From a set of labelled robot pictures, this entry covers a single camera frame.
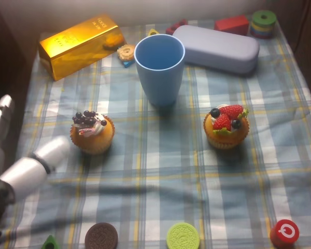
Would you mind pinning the gold bar box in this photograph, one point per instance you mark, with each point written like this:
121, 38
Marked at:
77, 49

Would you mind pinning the brown sandwich cookie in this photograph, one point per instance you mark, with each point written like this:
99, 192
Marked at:
101, 237

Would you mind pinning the green triangle block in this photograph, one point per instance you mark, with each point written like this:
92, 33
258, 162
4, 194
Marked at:
49, 243

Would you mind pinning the red cylinder with white print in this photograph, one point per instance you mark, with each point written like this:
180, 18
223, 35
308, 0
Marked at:
285, 233

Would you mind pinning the red rectangular wooden block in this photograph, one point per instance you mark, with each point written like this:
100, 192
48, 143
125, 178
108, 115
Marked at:
232, 24

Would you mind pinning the green sandwich cookie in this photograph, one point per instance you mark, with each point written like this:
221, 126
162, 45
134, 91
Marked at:
182, 237

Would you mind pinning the blue plastic cup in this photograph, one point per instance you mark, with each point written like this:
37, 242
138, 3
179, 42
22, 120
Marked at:
159, 77

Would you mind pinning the lilac glasses case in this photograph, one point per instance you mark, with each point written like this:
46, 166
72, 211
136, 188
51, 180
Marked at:
217, 49

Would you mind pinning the yellow triangle block with holes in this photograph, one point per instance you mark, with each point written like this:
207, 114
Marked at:
153, 32

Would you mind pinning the blueberry topped cupcake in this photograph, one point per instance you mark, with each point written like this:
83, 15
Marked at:
93, 140

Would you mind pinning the strawberry topped cupcake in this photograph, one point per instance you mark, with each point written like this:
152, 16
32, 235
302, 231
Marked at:
226, 132

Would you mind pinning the tan flower shaped cookie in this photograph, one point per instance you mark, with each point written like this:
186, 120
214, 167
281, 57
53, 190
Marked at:
126, 52

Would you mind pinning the red triangle block with holes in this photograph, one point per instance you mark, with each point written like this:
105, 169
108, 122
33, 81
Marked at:
175, 27

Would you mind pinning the blue plaid tablecloth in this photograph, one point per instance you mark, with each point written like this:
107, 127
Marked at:
155, 168

